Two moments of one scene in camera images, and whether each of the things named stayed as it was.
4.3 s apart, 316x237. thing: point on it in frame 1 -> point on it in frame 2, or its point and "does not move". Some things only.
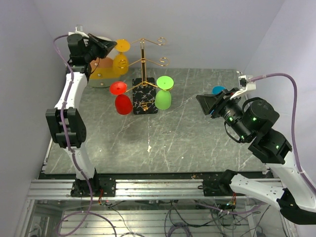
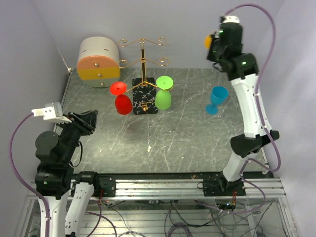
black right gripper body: x=229 y=109 -> x=215 y=53
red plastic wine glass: x=123 y=105 does not move
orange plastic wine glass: x=120 y=63 -> x=208 y=41
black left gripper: x=105 y=46 -> x=85 y=122
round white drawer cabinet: x=102 y=75 does not move
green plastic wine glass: x=163 y=96 does not move
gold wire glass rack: x=143 y=93 does not move
